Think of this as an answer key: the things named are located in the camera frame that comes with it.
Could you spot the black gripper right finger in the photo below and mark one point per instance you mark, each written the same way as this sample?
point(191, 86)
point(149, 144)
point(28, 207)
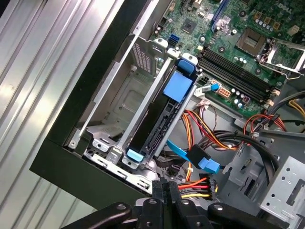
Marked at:
point(174, 190)

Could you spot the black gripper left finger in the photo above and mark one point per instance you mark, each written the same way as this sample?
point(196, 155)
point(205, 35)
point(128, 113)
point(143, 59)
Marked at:
point(157, 190)

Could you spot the hard disk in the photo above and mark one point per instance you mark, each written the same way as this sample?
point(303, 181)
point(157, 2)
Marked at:
point(177, 87)

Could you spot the grey metal disk bay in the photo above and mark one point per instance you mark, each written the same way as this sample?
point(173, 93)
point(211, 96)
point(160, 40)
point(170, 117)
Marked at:
point(124, 100)

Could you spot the black open PC case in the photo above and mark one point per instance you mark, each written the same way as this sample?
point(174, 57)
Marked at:
point(71, 171)

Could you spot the grey metal drive cage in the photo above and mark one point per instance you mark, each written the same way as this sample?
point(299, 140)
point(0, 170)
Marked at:
point(286, 190)

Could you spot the black RAM slot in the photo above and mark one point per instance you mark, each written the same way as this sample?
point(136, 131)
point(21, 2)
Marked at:
point(238, 68)
point(238, 78)
point(238, 83)
point(238, 73)

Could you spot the metal locking lever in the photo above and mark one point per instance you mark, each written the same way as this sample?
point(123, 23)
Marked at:
point(289, 75)

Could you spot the black square chipset chip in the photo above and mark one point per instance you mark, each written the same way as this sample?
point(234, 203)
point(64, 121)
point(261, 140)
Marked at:
point(189, 25)

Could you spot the CPU socket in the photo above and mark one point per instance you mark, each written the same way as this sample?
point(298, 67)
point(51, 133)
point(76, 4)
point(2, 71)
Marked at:
point(250, 41)

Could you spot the blue expansion slot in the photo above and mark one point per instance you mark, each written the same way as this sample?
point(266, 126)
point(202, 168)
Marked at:
point(218, 14)

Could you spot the metal socket cover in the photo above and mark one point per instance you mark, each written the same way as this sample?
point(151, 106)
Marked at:
point(289, 44)

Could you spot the green motherboard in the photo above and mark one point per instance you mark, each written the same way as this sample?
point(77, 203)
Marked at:
point(238, 14)

